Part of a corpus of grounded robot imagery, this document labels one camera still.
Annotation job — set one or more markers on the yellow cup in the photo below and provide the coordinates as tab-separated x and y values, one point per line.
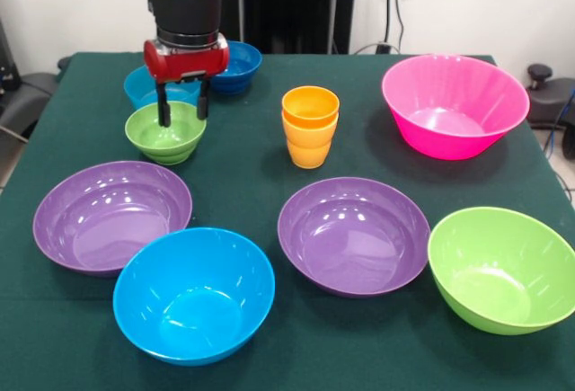
310	148

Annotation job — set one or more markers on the black chair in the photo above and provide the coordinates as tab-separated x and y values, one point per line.
22	94

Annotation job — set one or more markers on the large pink bowl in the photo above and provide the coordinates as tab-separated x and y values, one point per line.
449	112

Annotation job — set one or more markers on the black knobbed equipment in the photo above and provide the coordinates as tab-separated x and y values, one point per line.
539	75

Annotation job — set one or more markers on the small green bowl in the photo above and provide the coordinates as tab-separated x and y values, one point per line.
166	144

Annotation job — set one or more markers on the purple bowl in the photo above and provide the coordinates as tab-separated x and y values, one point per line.
108	220
350	238

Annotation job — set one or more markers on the orange cup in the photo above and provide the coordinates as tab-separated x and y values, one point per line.
310	103

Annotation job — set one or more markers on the dark green table cloth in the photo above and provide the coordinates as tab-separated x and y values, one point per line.
359	346

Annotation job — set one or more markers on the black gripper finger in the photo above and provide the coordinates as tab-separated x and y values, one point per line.
163	108
203	99

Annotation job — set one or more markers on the small light blue bowl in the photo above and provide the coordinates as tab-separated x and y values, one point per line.
137	90

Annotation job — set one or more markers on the large green bowl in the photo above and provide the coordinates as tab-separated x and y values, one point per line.
499	274

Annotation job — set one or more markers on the small dark blue bowl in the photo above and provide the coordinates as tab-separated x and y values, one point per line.
241	72

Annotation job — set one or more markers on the large blue bowl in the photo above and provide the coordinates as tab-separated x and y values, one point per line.
193	301

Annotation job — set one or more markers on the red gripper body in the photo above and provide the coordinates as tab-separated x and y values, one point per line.
184	61

